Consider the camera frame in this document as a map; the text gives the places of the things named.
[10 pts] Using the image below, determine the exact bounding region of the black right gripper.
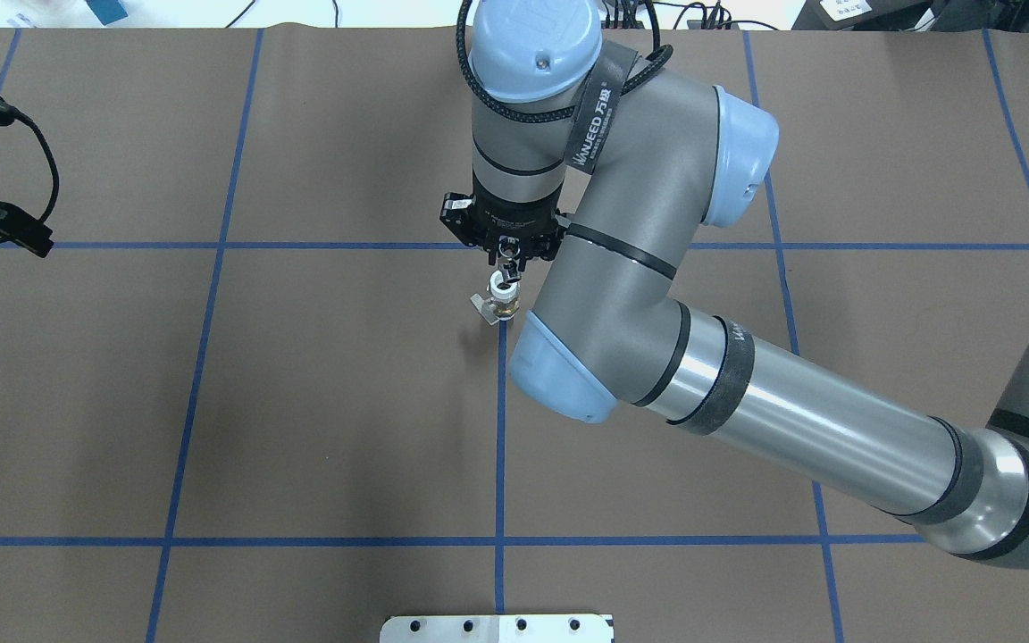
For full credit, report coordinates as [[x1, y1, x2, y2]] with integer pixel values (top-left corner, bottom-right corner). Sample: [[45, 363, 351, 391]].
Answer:
[[440, 178, 565, 284]]

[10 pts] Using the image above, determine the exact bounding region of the chrome angle pipe fitting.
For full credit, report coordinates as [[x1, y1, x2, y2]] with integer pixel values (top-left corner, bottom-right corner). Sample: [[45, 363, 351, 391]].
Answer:
[[502, 236, 517, 286]]

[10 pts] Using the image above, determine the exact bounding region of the white PPR brass valve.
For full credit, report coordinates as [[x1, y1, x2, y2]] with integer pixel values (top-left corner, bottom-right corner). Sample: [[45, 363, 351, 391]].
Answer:
[[469, 271, 520, 326]]

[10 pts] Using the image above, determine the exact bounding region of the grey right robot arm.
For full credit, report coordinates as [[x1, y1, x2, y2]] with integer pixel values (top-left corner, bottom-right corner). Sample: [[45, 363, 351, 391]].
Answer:
[[439, 1, 1029, 569]]

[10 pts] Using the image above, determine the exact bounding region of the blue box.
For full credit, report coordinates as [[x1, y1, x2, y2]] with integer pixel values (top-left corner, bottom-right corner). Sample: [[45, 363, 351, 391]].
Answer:
[[85, 0, 130, 26]]

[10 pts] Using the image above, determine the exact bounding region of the brown table mat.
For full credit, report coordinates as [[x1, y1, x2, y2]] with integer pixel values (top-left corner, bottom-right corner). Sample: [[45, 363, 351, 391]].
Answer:
[[0, 25, 1029, 642]]

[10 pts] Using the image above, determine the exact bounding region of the metal plate with holes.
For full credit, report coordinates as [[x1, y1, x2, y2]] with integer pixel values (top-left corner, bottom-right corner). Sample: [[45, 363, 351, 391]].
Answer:
[[379, 614, 615, 642]]

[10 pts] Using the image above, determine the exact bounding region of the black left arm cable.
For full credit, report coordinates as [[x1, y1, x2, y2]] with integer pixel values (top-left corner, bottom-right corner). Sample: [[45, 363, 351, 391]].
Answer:
[[0, 105, 61, 246]]

